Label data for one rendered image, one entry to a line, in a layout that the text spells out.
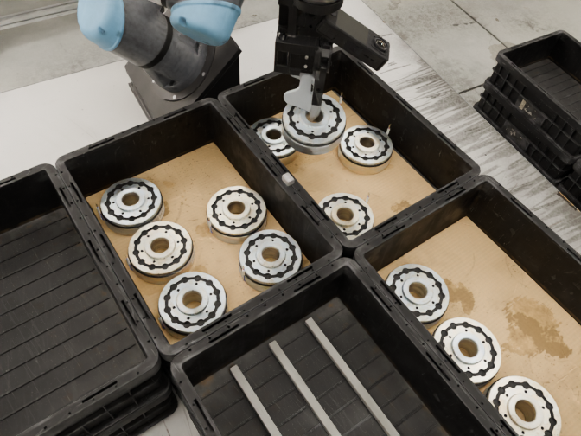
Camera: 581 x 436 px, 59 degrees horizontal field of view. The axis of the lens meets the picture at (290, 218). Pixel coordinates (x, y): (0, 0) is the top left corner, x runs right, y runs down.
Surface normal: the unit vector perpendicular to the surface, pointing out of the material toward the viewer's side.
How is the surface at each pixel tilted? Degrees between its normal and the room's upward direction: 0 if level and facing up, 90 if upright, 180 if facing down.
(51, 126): 0
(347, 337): 0
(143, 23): 71
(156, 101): 43
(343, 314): 0
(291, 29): 90
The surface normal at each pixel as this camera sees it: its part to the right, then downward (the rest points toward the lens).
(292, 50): -0.11, 0.81
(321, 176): 0.06, -0.57
